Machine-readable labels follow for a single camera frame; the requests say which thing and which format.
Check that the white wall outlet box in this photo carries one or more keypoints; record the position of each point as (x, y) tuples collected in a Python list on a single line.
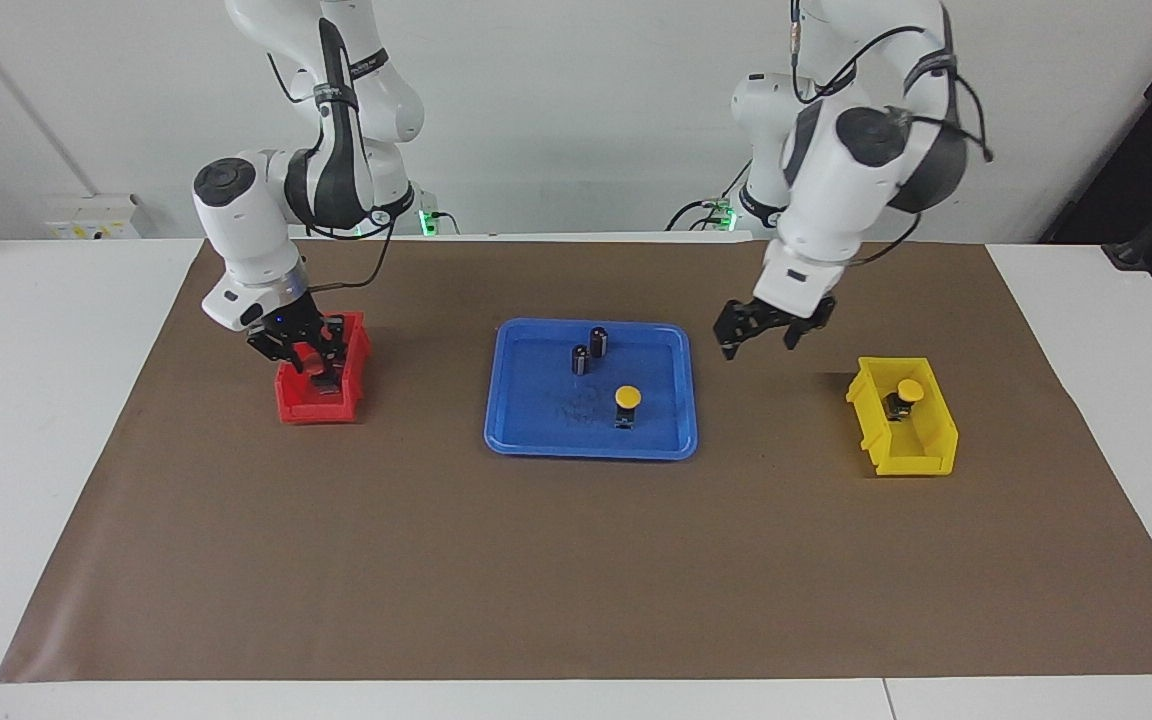
[(91, 215)]

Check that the blue plastic tray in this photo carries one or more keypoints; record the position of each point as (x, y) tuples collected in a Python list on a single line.
[(536, 400)]

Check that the red plastic bin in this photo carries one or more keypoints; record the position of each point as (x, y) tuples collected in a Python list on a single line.
[(321, 408)]

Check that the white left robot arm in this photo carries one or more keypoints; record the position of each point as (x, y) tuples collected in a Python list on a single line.
[(836, 180)]

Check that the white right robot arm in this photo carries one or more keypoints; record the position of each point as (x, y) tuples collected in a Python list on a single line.
[(256, 220)]

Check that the black cylindrical knob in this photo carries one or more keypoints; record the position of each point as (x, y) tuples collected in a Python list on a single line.
[(599, 342), (580, 360)]

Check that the red push button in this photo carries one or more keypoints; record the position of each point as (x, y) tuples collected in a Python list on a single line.
[(308, 358)]

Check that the yellow plastic bin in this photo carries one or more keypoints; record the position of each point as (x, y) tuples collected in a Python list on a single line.
[(911, 462)]

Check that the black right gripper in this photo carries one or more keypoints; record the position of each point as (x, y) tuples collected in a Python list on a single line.
[(291, 325)]

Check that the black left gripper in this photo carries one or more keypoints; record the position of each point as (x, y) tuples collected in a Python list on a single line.
[(776, 315)]

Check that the brown table mat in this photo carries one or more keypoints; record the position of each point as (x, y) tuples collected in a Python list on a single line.
[(576, 560)]

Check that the yellow push button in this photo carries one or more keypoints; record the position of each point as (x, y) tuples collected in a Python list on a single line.
[(627, 397), (910, 390)]

